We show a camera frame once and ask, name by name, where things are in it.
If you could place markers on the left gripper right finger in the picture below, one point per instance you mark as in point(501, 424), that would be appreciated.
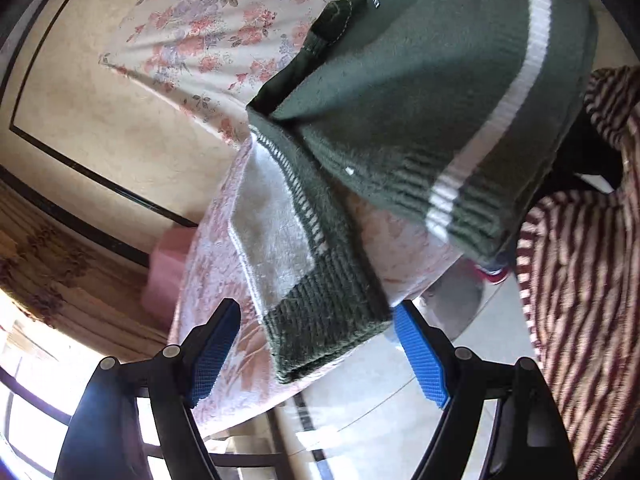
point(528, 439)

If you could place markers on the green knit sweater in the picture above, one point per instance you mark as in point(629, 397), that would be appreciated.
point(447, 113)

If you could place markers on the pink patterned bedspread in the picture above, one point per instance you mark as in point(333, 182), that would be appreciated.
point(313, 278)

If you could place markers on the red striped fleece garment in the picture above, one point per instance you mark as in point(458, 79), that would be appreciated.
point(577, 265)

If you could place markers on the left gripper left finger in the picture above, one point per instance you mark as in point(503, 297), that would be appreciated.
point(104, 437)

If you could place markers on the floral cream sheet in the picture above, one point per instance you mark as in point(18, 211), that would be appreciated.
point(209, 58)

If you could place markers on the beige floral curtain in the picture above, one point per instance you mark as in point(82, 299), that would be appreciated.
point(62, 282)

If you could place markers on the pink covered stool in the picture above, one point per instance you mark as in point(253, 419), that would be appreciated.
point(167, 263)

